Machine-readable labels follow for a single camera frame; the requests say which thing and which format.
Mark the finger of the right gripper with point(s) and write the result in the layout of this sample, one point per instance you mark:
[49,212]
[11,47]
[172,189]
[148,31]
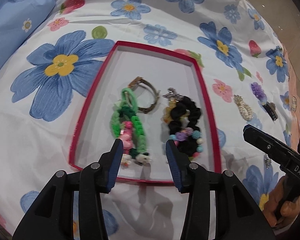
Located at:
[275,149]

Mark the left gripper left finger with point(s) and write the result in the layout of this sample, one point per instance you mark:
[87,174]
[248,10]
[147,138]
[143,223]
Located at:
[109,167]

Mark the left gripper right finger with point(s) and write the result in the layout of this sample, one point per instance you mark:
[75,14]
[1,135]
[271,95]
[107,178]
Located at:
[179,167]

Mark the pink charm keychain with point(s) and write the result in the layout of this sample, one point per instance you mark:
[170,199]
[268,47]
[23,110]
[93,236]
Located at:
[126,137]

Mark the black velvet scrunchie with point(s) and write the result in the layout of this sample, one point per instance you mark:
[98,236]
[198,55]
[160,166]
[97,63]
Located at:
[184,129]

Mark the amber yellow hair claw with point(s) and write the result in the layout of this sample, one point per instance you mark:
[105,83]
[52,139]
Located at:
[167,111]

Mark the rose gold wristwatch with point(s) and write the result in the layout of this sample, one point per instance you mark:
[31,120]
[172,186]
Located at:
[145,94]

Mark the black hair claw clip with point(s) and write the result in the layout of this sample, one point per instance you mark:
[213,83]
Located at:
[271,110]

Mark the pink patterned blanket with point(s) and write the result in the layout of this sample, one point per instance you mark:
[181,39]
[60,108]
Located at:
[294,103]

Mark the purple flower hair clip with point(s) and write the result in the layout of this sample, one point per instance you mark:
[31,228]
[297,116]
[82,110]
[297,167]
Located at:
[258,92]

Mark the floral white bed sheet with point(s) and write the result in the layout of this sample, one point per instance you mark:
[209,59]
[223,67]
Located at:
[45,82]

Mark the red white tray box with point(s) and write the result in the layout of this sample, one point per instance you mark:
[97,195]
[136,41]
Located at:
[164,69]

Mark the blue floral pillow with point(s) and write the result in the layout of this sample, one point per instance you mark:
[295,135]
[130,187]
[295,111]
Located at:
[18,19]

